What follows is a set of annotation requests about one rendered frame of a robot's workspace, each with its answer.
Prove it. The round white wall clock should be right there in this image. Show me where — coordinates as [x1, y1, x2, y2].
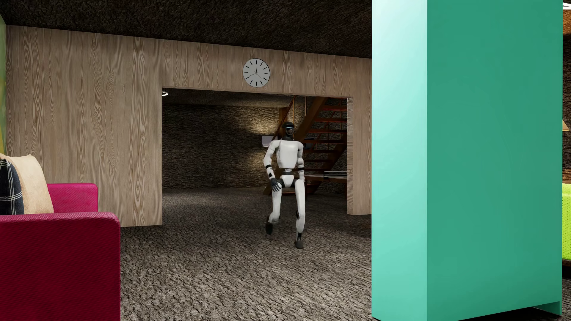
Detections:
[243, 58, 271, 88]

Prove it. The magenta fabric sofa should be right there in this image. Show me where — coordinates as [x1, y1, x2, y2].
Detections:
[0, 183, 121, 321]

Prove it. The beige cushion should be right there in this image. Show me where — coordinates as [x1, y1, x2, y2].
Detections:
[0, 154, 54, 215]

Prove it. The teal shelf unit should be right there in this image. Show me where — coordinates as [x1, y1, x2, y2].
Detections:
[371, 0, 563, 321]

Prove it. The white humanoid robot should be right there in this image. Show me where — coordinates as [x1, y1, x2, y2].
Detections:
[262, 121, 308, 250]

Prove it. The dark plaid cushion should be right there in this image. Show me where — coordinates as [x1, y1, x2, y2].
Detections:
[0, 159, 25, 216]

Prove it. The red wooden staircase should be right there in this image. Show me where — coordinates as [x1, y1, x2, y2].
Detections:
[263, 96, 349, 196]

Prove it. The lime green furniture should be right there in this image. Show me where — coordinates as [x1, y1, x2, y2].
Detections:
[561, 183, 571, 262]

